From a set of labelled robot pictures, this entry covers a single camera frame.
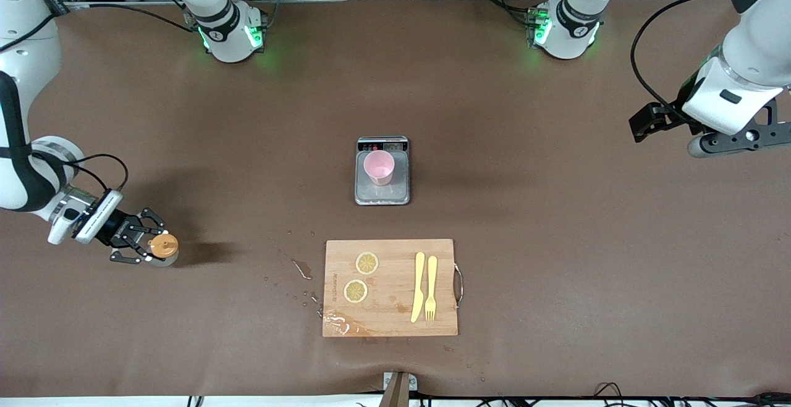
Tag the silver digital kitchen scale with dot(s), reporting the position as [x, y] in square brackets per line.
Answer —
[400, 178]

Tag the wooden cutting board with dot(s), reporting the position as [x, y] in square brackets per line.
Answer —
[389, 320]

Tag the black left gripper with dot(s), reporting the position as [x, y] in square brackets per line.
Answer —
[668, 116]

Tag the yellow lemon slice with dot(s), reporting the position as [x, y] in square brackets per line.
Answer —
[367, 263]
[355, 291]

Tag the brown table cover mat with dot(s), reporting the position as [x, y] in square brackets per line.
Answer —
[556, 302]

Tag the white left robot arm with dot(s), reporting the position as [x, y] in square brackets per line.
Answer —
[571, 30]

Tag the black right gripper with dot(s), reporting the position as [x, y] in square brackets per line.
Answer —
[115, 228]

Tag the yellow plastic fork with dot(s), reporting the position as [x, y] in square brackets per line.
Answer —
[431, 277]

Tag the translucent sauce bottle orange cap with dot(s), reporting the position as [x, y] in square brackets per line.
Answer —
[164, 246]

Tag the yellow plastic knife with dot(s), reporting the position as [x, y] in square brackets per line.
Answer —
[419, 283]

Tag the pink plastic cup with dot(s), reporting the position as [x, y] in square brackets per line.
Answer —
[378, 166]

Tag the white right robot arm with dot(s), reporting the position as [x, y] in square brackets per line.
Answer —
[228, 42]

